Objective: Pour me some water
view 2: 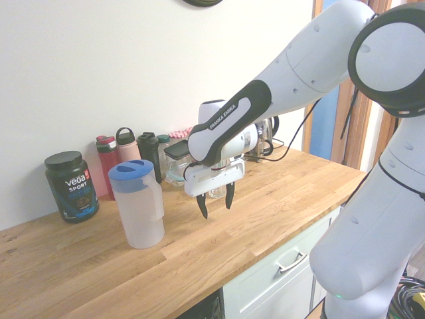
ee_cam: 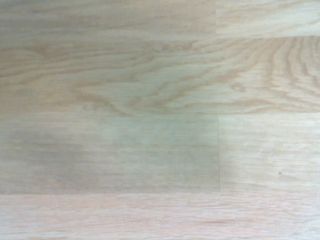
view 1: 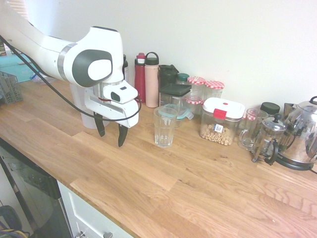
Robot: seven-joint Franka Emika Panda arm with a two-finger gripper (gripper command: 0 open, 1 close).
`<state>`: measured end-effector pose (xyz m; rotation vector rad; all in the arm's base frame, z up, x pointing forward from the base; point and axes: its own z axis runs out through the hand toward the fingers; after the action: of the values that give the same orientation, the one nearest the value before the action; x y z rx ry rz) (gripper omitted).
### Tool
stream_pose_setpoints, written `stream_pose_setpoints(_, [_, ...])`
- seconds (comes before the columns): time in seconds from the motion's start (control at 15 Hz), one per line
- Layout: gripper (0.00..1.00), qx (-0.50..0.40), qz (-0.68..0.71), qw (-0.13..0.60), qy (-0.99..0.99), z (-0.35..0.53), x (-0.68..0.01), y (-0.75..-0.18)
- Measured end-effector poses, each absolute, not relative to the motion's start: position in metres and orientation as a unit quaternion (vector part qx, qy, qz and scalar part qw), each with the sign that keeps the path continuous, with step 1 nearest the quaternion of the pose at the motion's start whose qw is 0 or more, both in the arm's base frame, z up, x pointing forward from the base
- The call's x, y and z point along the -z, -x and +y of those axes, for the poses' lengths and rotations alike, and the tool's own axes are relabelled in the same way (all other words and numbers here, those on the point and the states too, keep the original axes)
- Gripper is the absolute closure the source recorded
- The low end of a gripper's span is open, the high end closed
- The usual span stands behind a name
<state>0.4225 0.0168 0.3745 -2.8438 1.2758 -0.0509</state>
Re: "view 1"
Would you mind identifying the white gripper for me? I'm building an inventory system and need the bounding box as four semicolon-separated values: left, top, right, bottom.
83;87;139;148

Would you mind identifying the translucent pitcher with blue lid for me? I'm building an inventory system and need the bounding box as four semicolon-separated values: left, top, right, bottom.
70;83;112;130

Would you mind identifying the red water bottle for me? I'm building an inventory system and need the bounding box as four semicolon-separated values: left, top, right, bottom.
134;52;147;104

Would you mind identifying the clear ribbed drinking glass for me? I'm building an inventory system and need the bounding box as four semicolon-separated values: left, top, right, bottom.
153;106;178;149

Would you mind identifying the pink bottle with black cap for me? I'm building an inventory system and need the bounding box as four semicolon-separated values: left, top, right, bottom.
145;52;160;108

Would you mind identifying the dark brown bottle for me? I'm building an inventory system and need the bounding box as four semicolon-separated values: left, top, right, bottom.
122;54;130;86

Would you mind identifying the glass container with teal lid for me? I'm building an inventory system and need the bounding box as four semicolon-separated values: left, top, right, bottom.
158;104;195;128

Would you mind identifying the square container with black lid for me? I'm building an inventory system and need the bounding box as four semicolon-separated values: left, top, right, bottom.
158;83;193;110

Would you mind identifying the black shaker bottle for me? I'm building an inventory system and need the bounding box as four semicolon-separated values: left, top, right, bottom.
158;64;179;89

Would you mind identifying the small jar red checkered lid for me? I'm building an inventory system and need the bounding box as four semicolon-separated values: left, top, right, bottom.
185;96;205;116
239;110;260;136

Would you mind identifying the white cabinet drawer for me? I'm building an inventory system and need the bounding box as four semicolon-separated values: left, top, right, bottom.
56;179;137;238

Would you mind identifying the clear plastic zip bag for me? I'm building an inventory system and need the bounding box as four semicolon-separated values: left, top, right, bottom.
30;72;57;85

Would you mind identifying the jar with green lid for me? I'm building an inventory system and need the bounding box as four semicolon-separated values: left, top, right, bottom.
176;73;191;86

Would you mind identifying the tall jar red checkered lid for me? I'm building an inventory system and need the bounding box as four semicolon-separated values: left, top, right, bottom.
204;80;226;102
187;76;207;100

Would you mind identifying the black dishwasher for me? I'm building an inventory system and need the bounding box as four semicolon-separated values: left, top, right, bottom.
0;138;73;238

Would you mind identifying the cereal container with white lid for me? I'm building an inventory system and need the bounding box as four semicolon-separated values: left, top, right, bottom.
199;97;246;147

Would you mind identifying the grey plastic crate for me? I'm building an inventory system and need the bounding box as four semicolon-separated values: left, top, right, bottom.
0;71;24;105

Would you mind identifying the teal box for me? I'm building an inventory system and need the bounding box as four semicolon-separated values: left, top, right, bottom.
0;53;50;84

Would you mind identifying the dark bag with yellow trim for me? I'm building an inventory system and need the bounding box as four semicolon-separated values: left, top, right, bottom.
0;205;31;238

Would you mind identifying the clear glass mug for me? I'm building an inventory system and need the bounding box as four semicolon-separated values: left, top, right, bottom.
237;108;269;152

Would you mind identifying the glass French press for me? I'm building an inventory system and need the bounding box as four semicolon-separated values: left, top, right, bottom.
251;113;288;166

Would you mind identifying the jar with black lid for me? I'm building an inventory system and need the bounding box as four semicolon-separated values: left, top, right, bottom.
260;102;281;118

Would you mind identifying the shiny metal electric kettle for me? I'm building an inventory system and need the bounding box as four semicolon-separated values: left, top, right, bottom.
274;96;317;172

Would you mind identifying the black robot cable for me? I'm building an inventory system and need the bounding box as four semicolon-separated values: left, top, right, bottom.
0;34;143;122

